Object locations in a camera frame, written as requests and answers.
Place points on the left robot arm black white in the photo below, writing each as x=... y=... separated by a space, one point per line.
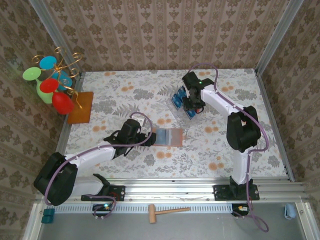
x=55 y=180

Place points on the blue plastic wine glass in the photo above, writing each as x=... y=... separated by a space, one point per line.
x=48 y=62

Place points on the brown leather card holder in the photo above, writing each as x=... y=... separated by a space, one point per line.
x=176 y=137

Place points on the teal block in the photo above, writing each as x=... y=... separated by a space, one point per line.
x=47 y=219
x=49 y=212

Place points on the green plastic wine glass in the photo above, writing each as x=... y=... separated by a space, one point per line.
x=31 y=73

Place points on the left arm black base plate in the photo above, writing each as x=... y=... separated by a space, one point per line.
x=117 y=193

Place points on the aluminium table side rail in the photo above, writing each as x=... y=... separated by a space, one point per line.
x=77 y=83
x=266 y=100

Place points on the wooden mallet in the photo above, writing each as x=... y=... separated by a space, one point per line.
x=152 y=215

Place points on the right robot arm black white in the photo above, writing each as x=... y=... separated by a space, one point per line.
x=242 y=132

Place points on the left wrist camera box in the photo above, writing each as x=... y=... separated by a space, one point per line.
x=138 y=119

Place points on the small circuit board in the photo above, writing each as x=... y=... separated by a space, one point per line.
x=105 y=207
x=240 y=208

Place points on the white card with red circle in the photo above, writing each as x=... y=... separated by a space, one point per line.
x=199 y=110

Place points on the aluminium frame post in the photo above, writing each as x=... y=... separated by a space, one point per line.
x=46 y=22
x=284 y=25

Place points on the clear acrylic card rack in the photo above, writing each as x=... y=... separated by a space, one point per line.
x=178 y=112

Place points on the aluminium mounting rail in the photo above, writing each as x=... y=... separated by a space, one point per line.
x=162 y=190

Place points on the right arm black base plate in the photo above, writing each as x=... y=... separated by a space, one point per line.
x=222 y=193

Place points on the orange wooden stand base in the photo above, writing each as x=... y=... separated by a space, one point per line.
x=83 y=110

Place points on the red plastic wine glass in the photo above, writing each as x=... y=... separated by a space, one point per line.
x=62 y=102

